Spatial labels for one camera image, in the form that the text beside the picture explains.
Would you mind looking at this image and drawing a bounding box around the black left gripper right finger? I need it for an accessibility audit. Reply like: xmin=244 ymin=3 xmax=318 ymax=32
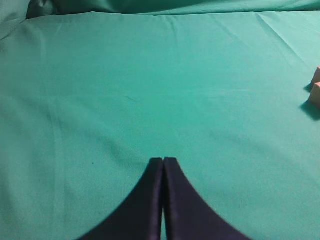
xmin=163 ymin=157 xmax=249 ymax=240

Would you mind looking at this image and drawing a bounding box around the pink cube placed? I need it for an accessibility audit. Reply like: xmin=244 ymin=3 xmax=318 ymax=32
xmin=310 ymin=66 xmax=320 ymax=85
xmin=308 ymin=82 xmax=320 ymax=108

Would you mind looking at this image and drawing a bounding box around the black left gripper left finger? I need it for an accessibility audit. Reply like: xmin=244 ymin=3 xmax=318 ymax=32
xmin=80 ymin=158 xmax=163 ymax=240

